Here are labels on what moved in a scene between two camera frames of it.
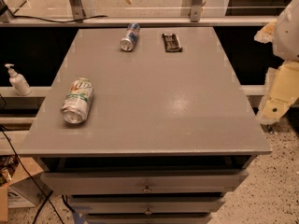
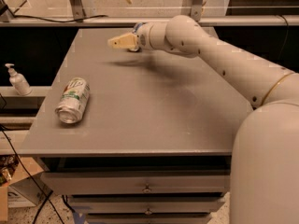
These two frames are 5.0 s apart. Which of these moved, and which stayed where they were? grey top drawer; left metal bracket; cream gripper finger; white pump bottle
Moved: cream gripper finger
Stayed: left metal bracket; white pump bottle; grey top drawer
